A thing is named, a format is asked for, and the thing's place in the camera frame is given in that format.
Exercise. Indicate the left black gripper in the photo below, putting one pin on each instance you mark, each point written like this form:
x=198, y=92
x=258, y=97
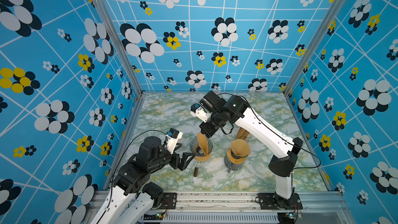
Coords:
x=176, y=164

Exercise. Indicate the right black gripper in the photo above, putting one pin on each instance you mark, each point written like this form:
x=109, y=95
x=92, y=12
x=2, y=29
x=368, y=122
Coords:
x=204, y=129

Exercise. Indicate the glass scoop wooden handle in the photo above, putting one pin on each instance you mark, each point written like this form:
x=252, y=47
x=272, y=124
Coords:
x=196, y=169

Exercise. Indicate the grey glass dripper cone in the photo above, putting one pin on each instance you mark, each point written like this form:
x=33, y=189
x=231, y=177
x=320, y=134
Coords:
x=195, y=148

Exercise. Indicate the grey ribbed glass carafe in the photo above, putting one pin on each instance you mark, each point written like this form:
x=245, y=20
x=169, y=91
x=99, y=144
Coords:
x=231, y=167

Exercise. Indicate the wooden ring dripper holder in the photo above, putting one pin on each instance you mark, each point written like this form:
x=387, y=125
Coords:
x=235, y=159

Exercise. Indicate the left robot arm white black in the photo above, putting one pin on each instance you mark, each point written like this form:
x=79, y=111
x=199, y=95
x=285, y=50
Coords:
x=132, y=195

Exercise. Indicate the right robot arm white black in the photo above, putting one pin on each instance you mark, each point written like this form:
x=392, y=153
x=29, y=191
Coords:
x=285, y=149

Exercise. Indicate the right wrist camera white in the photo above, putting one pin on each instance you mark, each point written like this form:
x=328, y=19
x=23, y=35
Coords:
x=198, y=111

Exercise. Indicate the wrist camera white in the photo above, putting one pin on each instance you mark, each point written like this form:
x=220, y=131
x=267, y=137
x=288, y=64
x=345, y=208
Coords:
x=198, y=111
x=172, y=138

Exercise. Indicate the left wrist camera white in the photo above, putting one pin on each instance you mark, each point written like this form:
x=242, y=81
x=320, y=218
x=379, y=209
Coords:
x=172, y=138

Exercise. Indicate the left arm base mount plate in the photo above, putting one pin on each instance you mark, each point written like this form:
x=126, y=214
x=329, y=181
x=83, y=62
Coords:
x=168, y=200

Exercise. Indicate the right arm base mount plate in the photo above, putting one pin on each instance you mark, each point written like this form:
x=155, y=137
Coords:
x=272, y=201

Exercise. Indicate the aluminium front rail frame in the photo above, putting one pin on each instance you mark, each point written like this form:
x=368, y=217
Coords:
x=240, y=208

